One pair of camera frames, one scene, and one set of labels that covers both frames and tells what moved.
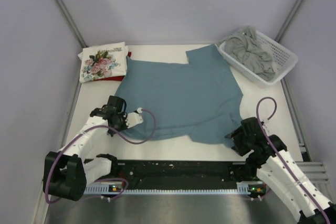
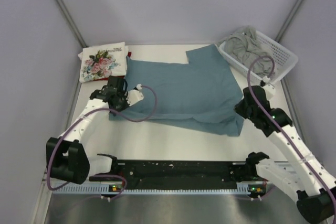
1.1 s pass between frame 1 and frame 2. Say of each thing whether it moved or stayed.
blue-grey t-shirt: moved
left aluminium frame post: stayed
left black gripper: moved
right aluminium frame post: stayed
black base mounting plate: stayed
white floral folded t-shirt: stayed
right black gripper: moved
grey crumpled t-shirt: stayed
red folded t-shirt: stayed
